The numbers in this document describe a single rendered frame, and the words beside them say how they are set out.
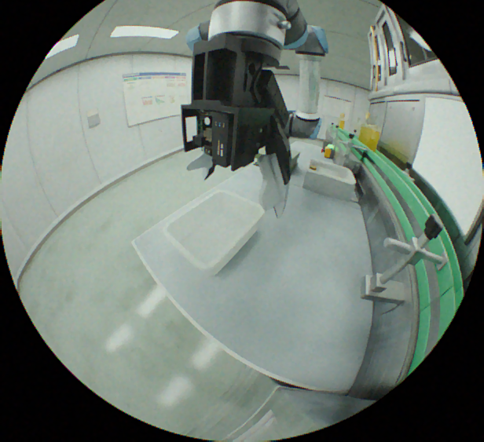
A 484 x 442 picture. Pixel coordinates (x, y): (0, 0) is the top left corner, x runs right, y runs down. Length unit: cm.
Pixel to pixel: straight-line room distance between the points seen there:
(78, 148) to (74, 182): 61
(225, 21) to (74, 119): 324
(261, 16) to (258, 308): 40
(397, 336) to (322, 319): 17
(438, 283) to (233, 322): 38
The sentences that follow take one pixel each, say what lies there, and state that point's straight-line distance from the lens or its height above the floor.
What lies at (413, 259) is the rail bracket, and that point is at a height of 95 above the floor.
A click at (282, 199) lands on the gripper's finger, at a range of 18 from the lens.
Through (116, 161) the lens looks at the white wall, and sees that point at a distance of 342.
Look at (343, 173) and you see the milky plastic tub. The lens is 79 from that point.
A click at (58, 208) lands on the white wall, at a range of 348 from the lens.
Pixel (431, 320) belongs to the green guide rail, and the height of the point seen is 91.
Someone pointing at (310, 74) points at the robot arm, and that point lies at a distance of 65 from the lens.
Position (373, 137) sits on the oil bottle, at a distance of 90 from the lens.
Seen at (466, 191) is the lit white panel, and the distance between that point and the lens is 53.
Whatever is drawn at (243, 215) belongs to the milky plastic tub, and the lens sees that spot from 42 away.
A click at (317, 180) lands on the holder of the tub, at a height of 80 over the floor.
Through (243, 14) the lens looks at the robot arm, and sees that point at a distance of 15.
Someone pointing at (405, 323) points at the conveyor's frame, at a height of 86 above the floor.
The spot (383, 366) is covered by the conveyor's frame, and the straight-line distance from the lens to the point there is 36.
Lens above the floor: 106
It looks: 37 degrees down
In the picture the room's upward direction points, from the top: straight up
